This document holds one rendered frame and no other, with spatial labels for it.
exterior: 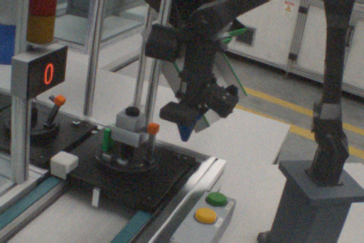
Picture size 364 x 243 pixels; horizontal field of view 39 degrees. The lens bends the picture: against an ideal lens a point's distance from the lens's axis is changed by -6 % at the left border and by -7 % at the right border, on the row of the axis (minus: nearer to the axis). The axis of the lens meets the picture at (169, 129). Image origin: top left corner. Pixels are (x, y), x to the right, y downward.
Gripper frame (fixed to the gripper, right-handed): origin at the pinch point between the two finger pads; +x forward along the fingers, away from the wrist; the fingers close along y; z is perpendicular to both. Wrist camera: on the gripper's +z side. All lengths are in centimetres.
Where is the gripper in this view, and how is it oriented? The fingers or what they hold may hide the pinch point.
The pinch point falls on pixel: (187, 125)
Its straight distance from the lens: 108.1
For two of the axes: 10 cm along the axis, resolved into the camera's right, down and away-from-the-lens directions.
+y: 3.7, -3.5, 8.6
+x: -1.5, 8.9, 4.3
